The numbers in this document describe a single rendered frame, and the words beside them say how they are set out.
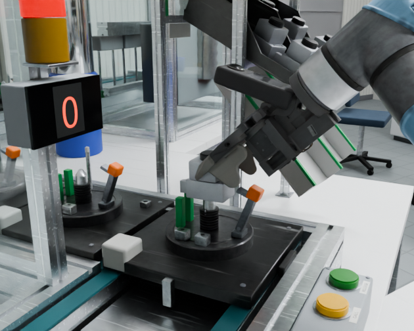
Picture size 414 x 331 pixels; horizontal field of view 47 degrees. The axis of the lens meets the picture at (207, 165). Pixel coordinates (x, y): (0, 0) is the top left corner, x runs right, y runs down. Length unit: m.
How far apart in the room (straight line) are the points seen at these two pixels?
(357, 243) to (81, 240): 0.56
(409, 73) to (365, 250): 0.54
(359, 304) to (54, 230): 0.41
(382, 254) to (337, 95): 0.49
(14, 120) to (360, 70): 0.40
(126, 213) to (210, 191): 0.22
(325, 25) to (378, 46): 6.58
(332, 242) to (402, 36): 0.37
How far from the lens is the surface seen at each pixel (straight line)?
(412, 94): 0.55
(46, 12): 0.58
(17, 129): 0.57
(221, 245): 0.71
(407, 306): 0.87
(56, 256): 0.70
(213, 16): 0.95
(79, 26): 1.59
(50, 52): 0.58
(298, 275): 0.71
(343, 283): 0.68
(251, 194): 0.70
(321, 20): 7.08
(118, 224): 0.84
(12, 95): 0.57
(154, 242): 0.77
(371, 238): 1.08
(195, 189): 0.72
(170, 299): 0.68
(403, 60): 0.57
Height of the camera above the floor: 1.31
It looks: 18 degrees down
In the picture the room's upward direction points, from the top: straight up
